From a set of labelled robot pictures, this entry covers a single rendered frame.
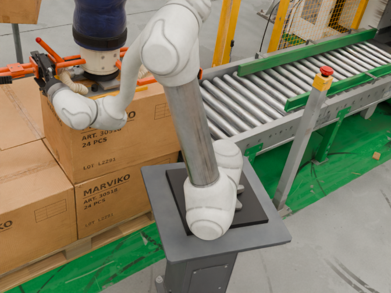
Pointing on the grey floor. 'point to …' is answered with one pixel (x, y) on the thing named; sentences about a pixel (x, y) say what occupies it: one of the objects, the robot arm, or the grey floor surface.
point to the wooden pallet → (74, 250)
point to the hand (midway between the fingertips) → (36, 67)
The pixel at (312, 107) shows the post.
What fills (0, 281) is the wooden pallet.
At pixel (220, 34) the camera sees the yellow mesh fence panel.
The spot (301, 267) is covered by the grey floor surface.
